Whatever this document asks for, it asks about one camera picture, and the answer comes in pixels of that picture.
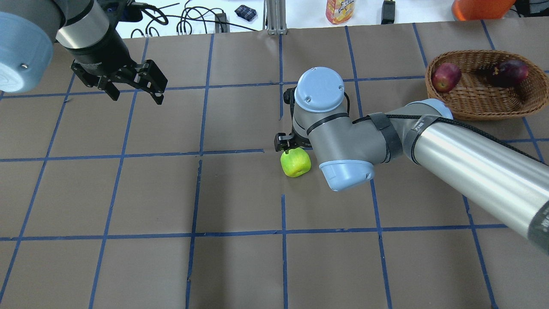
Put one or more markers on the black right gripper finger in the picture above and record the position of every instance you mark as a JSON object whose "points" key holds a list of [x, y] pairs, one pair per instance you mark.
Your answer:
{"points": [[284, 142]]}

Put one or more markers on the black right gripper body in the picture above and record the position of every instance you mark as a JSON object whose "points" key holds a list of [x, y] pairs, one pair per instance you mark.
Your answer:
{"points": [[283, 140]]}

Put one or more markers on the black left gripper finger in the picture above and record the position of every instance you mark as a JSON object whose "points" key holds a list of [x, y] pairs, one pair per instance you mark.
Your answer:
{"points": [[107, 86], [149, 78]]}

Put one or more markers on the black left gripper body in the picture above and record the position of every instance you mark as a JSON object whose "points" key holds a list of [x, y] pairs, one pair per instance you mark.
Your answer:
{"points": [[104, 53]]}

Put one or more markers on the green apple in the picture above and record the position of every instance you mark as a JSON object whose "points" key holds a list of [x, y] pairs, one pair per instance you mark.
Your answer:
{"points": [[295, 162]]}

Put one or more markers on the red yellow apple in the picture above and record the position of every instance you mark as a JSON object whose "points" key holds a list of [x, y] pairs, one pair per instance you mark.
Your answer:
{"points": [[445, 77]]}

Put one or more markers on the dark red apple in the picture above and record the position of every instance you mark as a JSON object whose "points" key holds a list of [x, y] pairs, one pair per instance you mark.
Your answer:
{"points": [[509, 73]]}

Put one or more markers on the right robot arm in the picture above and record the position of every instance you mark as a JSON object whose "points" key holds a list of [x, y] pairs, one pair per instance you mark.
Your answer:
{"points": [[506, 182]]}

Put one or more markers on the wicker basket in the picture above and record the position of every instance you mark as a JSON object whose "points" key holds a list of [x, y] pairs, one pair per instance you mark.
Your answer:
{"points": [[477, 98]]}

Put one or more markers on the dark blue pouch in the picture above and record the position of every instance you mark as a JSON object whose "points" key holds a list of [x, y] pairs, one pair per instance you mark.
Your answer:
{"points": [[245, 12]]}

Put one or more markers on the orange juice bottle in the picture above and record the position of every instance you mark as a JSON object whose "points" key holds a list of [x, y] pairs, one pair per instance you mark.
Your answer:
{"points": [[339, 11]]}

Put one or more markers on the black power adapter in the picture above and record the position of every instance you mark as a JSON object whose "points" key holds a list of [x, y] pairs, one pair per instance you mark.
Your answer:
{"points": [[388, 12]]}

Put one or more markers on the orange bucket with grey lid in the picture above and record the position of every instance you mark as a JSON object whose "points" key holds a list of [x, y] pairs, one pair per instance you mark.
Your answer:
{"points": [[480, 9]]}

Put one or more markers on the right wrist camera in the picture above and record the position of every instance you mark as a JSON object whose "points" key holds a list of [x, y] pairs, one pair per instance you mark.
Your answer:
{"points": [[289, 98]]}

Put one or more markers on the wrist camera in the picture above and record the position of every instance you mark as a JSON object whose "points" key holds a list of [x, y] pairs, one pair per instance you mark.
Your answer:
{"points": [[289, 98], [127, 11]]}

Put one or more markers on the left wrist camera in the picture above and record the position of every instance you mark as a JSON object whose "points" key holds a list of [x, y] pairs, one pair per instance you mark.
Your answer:
{"points": [[127, 11]]}

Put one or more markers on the aluminium frame post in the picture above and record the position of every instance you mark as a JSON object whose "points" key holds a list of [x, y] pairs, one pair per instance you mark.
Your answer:
{"points": [[275, 17]]}

